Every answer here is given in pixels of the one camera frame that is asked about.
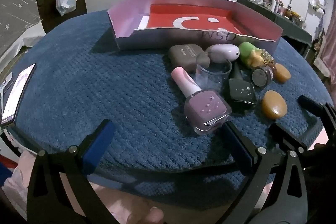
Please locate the pink cardboard box red bottom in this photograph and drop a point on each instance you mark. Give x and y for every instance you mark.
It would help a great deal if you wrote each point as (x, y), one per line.
(183, 16)

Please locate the purple nail polish bottle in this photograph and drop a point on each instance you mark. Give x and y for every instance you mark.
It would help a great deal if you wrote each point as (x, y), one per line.
(204, 108)

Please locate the pink cloth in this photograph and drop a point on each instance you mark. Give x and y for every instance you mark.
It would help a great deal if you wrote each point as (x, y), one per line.
(15, 187)

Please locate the smartphone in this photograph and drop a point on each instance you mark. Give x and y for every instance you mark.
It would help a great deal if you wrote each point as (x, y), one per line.
(17, 95)

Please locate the row of cosmetic bottles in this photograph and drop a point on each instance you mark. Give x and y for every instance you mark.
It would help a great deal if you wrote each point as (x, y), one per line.
(275, 3)

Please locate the brown eye shadow case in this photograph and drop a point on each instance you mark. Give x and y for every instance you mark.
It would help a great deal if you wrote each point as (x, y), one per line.
(181, 57)

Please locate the glitter jar with ball cap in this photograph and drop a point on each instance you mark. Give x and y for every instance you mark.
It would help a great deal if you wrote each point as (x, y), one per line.
(262, 76)

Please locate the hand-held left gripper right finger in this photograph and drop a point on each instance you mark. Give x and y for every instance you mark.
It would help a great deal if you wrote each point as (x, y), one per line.
(237, 150)

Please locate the blue plush mat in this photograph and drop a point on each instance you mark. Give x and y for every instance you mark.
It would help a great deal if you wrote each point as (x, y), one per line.
(105, 82)

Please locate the pink curtain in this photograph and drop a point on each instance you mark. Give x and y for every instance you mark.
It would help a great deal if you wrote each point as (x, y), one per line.
(326, 50)

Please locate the black nail polish bottle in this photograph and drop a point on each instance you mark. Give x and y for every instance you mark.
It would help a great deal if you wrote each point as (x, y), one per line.
(241, 92)

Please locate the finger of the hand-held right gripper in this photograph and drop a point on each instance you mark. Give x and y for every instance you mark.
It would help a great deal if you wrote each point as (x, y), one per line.
(311, 103)
(286, 136)

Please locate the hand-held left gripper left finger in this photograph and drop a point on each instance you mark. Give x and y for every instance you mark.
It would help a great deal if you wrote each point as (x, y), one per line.
(98, 145)

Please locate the amber round puff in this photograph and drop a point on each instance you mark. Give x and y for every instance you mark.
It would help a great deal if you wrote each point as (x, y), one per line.
(274, 104)
(283, 73)

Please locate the grey star-printed cover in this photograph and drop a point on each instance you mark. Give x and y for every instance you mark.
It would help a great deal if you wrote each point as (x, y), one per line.
(15, 3)

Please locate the lilac earbud case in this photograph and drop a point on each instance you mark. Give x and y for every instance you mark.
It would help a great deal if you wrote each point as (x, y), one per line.
(223, 52)

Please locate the table with dark cloth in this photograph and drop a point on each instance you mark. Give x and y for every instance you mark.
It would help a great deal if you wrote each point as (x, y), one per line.
(288, 27)

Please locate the clear plastic cup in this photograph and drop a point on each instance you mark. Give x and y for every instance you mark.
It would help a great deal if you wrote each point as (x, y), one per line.
(214, 77)

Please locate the green and yellow toy figure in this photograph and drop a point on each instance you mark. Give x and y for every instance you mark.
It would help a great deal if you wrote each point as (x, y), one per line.
(248, 54)

